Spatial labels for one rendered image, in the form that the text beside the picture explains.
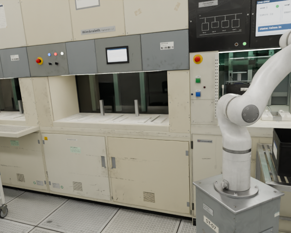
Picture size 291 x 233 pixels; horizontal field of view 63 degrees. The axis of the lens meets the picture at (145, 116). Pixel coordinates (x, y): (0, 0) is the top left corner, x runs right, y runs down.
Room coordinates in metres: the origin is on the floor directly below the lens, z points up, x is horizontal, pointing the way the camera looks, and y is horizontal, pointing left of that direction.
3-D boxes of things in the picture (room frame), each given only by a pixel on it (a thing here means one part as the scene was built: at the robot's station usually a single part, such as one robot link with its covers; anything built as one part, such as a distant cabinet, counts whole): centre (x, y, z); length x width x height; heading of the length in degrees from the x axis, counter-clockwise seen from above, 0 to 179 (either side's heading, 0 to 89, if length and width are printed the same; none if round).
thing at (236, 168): (1.00, -0.39, 0.85); 0.19 x 0.19 x 0.18
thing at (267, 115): (1.82, -1.02, 0.89); 0.22 x 0.21 x 0.04; 159
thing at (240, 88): (2.22, -0.88, 1.06); 0.24 x 0.20 x 0.32; 69
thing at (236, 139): (1.03, -0.39, 1.07); 0.19 x 0.12 x 0.24; 5
